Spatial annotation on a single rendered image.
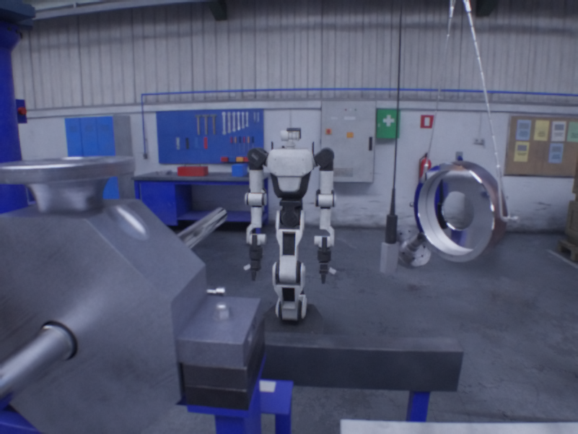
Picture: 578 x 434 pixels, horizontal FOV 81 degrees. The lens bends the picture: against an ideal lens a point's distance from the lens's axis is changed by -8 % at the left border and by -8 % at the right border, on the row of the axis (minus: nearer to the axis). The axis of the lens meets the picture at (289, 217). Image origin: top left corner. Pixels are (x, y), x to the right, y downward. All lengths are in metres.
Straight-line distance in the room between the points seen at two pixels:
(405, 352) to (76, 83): 6.94
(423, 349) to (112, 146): 5.74
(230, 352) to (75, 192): 0.40
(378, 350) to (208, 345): 0.57
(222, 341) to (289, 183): 1.65
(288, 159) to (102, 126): 4.57
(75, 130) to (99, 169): 6.02
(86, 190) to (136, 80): 6.07
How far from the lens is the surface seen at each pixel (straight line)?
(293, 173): 2.20
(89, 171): 0.68
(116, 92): 6.96
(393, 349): 1.11
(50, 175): 0.68
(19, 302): 0.83
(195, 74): 6.34
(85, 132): 6.59
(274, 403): 1.02
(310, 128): 5.80
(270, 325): 2.62
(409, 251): 1.64
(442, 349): 1.15
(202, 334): 0.69
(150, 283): 0.65
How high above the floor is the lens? 1.46
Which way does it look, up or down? 13 degrees down
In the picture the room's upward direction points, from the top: straight up
